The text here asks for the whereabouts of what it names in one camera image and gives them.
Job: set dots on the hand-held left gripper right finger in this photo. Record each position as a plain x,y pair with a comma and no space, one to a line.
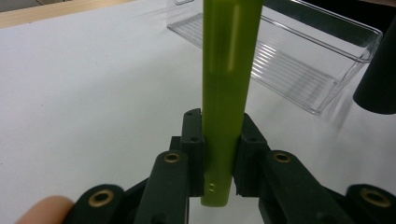
252,161

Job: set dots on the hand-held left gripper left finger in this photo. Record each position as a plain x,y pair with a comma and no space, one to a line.
194,149

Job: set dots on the clear plastic tray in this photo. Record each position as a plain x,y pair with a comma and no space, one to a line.
295,71

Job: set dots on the white board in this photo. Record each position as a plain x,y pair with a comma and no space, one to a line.
77,93

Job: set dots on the wooden table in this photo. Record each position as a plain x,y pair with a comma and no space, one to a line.
46,14

